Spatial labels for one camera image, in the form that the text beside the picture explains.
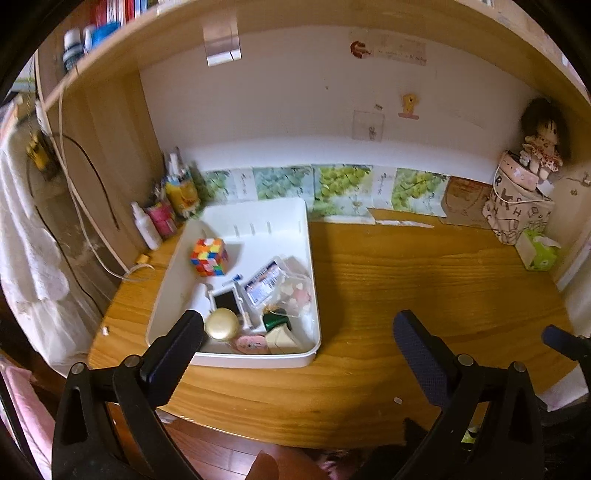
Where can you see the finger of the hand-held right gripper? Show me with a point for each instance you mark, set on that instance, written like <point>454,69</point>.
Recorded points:
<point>570,344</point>

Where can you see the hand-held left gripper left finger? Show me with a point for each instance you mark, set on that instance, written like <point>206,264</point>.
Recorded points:
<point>184,337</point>

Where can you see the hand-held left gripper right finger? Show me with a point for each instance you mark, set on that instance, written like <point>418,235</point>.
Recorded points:
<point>422,360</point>

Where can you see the round gold tin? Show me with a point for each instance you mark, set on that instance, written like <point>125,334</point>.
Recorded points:
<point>221,325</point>

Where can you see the white handheld game console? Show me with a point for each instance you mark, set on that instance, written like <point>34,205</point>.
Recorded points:
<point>226,302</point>

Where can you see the pink pig tape dispenser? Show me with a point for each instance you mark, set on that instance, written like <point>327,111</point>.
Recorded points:
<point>251,343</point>

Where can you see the multicolour puzzle cube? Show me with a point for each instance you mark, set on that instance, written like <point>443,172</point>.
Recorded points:
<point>208,256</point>

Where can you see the dark green gold case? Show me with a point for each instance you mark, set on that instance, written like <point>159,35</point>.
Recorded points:
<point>274,318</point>

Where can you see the clear labelled plastic box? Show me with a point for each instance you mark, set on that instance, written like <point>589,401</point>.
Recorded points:
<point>263,281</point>

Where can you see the clear bottle with beige cap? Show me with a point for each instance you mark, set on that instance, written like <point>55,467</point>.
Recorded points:
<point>281,340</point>

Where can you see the white plastic tray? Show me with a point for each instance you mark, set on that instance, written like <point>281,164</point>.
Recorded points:
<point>277,240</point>

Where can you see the green tissue box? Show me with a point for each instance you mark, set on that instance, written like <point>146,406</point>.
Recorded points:
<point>538,253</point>

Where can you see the dark cloth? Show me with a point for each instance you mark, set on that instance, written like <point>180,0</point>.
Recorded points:
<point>392,461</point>

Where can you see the red can pen holder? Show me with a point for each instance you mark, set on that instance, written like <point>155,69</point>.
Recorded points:
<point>162,221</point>

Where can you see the white paper strip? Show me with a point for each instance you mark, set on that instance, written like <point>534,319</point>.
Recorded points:
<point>406,224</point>

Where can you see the printed fabric bag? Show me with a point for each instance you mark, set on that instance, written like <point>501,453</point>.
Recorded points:
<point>517,214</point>

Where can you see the bundle of pens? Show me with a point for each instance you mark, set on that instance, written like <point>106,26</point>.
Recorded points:
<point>159,194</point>

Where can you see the grape print paper sheet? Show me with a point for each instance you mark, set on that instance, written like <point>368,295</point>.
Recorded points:
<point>341,184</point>
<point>415,187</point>
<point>282,182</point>
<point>226,184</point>

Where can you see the person's bare leg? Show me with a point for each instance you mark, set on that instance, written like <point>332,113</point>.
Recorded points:
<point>277,468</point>

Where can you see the brown cardboard picture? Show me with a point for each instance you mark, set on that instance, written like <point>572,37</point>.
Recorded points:
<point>464,203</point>

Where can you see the white lace curtain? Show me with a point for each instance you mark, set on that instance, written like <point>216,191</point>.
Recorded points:
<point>32,258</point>

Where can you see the white tubes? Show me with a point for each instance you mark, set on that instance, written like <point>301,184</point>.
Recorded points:
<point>175,164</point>

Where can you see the pink bedding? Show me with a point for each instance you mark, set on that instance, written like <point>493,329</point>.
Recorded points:
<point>23,415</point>

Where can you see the dark haired doll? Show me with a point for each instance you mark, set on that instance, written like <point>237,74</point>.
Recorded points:
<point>545,124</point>

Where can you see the wooden desk hutch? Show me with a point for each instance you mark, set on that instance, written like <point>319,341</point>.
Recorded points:
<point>106,129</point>

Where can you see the clear square figure sticker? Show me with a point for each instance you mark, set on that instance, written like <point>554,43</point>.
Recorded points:
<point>368,125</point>

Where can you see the dark bottle with white cap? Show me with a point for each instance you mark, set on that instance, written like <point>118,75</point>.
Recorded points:
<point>73,50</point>

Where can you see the row of books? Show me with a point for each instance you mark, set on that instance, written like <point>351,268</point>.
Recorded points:
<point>122,10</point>

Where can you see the yellow black wall adapter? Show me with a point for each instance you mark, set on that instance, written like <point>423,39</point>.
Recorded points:
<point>40,157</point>

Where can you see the red wall sticker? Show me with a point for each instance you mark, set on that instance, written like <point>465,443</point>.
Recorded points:
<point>359,50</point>

